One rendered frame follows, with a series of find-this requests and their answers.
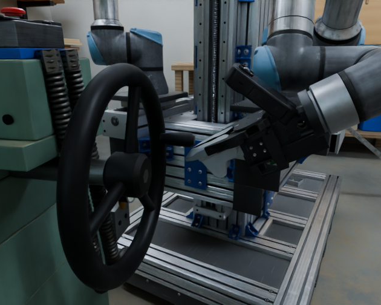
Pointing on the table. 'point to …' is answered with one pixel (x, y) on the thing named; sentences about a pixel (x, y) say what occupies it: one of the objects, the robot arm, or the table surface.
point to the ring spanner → (13, 19)
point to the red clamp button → (13, 11)
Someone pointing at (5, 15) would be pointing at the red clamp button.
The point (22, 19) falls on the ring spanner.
